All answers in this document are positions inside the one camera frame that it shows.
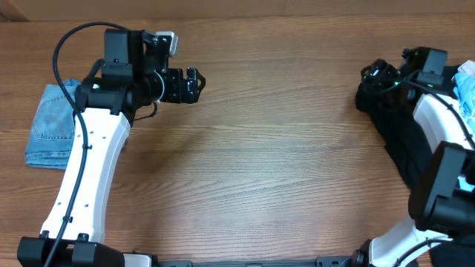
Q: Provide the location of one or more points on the black t-shirt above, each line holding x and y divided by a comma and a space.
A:
405, 141

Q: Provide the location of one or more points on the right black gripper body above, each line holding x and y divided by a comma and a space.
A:
373, 75

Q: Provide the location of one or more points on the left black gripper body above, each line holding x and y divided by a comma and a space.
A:
173, 90

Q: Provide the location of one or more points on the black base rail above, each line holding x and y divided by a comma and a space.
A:
332, 261

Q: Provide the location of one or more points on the folded blue jeans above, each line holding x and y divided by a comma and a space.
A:
52, 131

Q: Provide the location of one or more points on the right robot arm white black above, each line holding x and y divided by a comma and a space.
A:
424, 111

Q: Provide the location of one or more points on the light blue garment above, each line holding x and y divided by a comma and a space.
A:
464, 91

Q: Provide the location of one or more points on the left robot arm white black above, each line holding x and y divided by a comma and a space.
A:
133, 73

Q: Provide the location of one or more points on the white pink garment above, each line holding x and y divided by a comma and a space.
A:
468, 68

